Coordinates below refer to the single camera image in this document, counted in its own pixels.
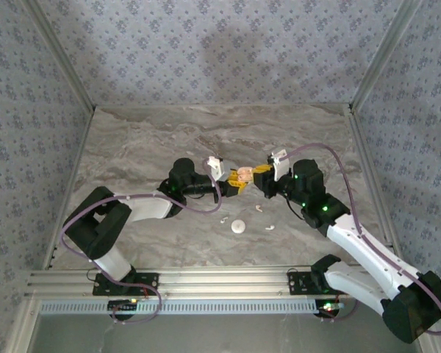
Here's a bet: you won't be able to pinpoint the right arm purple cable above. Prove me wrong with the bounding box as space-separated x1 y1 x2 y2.
279 143 441 335

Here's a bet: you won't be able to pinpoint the aluminium extrusion rail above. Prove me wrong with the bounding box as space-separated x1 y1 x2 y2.
24 267 426 299

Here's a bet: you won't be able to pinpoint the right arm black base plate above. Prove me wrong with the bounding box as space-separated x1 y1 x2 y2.
286 271 356 297

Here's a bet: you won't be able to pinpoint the aluminium side rail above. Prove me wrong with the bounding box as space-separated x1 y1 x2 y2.
42 106 96 271
345 104 407 269

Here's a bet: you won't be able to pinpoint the aluminium frame leg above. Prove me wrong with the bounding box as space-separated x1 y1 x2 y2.
7 297 41 353

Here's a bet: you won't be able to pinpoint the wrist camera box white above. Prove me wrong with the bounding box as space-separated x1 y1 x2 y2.
267 148 292 182
204 156 227 182

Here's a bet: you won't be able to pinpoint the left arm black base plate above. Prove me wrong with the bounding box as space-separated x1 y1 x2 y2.
91 272 160 297

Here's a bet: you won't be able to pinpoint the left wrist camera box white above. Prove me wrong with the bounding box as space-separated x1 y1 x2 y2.
204 156 227 182

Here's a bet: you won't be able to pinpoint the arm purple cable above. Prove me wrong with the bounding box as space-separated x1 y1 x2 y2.
60 179 223 324
279 143 441 335

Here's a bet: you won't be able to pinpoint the aluminium frame upright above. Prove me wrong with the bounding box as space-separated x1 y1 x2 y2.
349 0 423 111
24 0 96 111

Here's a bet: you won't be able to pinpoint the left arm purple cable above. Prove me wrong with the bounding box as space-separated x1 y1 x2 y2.
60 179 223 324

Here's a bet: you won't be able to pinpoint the grey slotted cable duct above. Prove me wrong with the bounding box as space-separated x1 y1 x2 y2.
39 298 319 316

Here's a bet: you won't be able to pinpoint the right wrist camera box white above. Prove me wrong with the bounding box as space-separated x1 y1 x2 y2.
267 148 292 182

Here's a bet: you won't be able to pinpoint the pink earbud charging case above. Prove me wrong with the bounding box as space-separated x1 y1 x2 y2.
237 167 256 184

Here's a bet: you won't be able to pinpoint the black controller board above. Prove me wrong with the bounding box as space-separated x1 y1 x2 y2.
107 299 139 321
314 299 345 321

